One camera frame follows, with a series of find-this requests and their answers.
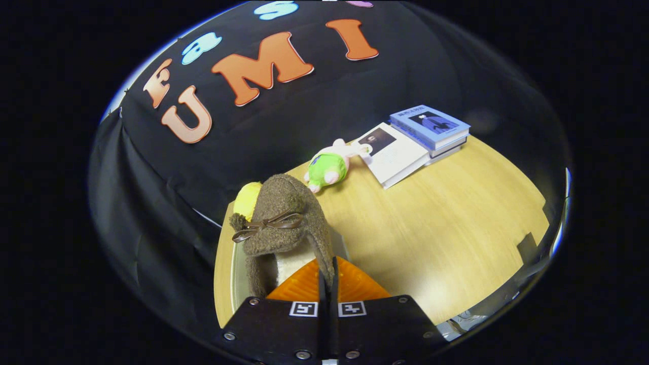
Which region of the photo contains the white book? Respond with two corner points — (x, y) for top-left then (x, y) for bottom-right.
(355, 122), (430, 190)

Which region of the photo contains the dark-covered book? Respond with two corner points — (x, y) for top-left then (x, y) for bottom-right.
(426, 136), (468, 165)

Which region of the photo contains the beige fabric storage box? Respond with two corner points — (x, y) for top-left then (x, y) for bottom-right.
(231, 228), (350, 312)

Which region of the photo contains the blue book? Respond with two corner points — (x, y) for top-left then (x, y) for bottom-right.
(389, 105), (471, 151)

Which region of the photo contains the green and white plush toy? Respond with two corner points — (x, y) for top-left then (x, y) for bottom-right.
(303, 138), (373, 194)

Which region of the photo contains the brown fuzzy shoe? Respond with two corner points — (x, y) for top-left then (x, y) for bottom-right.
(229, 174), (336, 299)

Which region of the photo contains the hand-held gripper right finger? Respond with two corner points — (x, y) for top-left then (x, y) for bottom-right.
(332, 256), (449, 365)

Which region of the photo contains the yellow plush ball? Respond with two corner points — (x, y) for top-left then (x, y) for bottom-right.
(233, 181), (264, 222)

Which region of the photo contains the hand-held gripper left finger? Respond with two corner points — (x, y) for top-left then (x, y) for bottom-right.
(222, 259), (326, 365)

